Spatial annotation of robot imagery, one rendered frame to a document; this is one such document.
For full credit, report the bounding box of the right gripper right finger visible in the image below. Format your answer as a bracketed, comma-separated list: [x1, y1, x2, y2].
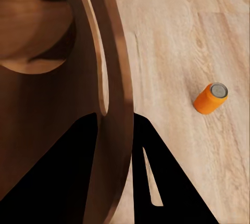
[132, 113, 219, 224]

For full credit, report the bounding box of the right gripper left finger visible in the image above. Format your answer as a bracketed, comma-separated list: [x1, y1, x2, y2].
[0, 113, 98, 224]

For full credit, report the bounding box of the can of soda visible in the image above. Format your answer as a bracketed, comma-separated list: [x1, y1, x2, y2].
[194, 82, 228, 115]

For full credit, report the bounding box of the trash can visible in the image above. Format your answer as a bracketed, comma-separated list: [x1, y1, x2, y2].
[0, 0, 134, 224]

